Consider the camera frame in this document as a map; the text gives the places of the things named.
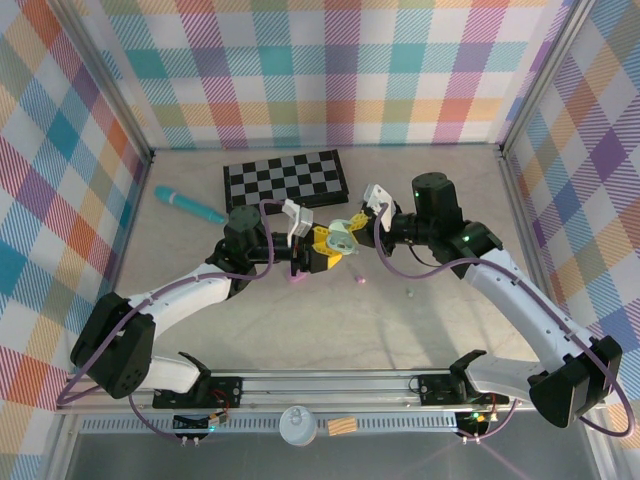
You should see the green earbud charging case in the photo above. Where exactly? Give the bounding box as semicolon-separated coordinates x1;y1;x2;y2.
325;218;360;262

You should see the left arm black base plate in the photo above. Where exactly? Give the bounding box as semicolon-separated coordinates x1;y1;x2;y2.
152;374;245;410

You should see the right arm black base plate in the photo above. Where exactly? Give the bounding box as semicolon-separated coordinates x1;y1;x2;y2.
417;372;510;407

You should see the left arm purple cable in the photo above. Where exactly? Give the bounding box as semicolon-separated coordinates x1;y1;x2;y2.
55;198;291;444

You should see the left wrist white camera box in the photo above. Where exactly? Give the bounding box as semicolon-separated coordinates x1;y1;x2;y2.
282;198;315;239

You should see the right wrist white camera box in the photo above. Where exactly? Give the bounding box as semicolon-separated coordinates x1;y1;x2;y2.
362;183;397;212

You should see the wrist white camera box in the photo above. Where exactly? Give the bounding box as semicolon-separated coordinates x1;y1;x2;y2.
362;183;397;212
282;198;315;239

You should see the grey slotted cable duct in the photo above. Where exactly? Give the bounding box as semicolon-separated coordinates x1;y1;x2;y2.
79;413;466;435

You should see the aluminium side rail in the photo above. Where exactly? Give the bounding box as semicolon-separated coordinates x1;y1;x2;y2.
92;152;154;374
497;149;574;369

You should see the black grey folding chessboard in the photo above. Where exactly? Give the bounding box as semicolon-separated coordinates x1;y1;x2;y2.
222;148;350;222

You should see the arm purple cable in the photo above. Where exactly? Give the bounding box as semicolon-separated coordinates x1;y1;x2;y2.
374;202;639;444
55;198;291;444

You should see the small black circuit board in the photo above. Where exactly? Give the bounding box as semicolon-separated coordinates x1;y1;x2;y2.
172;412;232;432
455;410;497;427

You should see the white round cap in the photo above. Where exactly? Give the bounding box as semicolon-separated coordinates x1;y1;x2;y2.
278;405;318;447

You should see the aluminium mounting rail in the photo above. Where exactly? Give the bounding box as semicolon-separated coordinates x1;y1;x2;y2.
54;368;609;414

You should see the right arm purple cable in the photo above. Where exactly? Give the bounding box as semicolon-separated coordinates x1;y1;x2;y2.
374;202;639;444

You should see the aluminium frame post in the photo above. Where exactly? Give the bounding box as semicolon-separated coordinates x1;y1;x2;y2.
58;0;154;161
497;0;596;156

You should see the teal marker pen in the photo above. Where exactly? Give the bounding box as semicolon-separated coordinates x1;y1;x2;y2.
153;185;227;225

